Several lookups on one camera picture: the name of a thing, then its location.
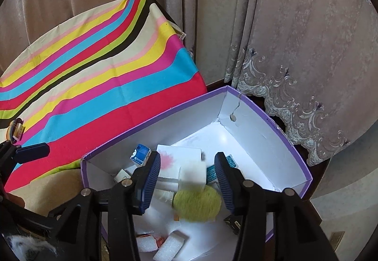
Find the striped colourful tablecloth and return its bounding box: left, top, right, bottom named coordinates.
left=0, top=0, right=208, bottom=193

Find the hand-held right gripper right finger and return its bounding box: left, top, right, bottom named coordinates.
left=214, top=152, right=339, bottom=261

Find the white and blue small box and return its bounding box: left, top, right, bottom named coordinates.
left=130, top=144, right=152, bottom=165

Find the beige embroidered curtain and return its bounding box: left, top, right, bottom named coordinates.
left=0, top=0, right=378, bottom=167

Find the green fluffy ball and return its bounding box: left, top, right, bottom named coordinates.
left=172, top=185, right=223, bottom=222

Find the white foam block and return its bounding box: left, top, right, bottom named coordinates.
left=153, top=230, right=189, bottom=261
left=136, top=236, right=158, bottom=252

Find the white cylindrical item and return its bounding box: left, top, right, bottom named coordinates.
left=154, top=187, right=178, bottom=208

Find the white box pink print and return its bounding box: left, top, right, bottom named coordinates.
left=156, top=145, right=203, bottom=182

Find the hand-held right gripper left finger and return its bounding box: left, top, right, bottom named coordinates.
left=49, top=150, right=162, bottom=261

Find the plain white box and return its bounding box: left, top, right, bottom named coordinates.
left=179, top=161, right=206, bottom=191

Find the dark small box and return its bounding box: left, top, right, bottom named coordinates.
left=223, top=215, right=244, bottom=235

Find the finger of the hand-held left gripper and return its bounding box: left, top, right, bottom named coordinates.
left=0, top=142, right=51, bottom=174
left=0, top=190, right=60, bottom=233

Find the brass metal plate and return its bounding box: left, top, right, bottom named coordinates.
left=329, top=231, right=345, bottom=250

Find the purple cardboard box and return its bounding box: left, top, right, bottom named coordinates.
left=80, top=86, right=313, bottom=261

